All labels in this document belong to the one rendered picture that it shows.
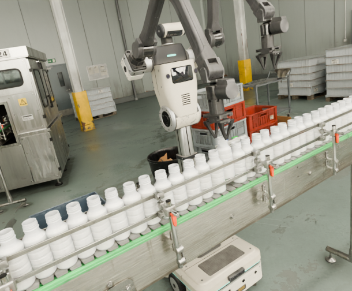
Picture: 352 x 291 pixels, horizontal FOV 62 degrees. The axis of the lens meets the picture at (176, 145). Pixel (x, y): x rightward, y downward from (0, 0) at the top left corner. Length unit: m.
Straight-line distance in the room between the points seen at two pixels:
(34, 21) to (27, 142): 9.07
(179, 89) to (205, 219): 0.83
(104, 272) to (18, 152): 3.81
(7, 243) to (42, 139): 3.71
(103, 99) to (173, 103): 8.92
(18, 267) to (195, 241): 0.56
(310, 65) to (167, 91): 6.57
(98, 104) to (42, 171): 6.10
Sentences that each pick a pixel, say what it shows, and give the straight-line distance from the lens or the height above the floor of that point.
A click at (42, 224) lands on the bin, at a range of 1.52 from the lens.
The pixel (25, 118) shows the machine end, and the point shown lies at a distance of 4.52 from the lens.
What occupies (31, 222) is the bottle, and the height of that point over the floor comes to 1.15.
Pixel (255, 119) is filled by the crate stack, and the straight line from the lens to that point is 4.03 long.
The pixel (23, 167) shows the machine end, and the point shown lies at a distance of 4.69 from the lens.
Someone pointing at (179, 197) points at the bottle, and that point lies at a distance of 1.02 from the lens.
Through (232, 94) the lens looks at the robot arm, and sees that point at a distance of 1.02.
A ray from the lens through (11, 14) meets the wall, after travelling 13.17.
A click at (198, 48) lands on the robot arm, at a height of 1.53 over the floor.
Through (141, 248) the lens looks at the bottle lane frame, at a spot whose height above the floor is 0.97.
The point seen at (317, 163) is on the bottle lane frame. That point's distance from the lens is 1.54.
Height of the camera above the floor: 1.51
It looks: 16 degrees down
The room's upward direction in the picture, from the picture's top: 10 degrees counter-clockwise
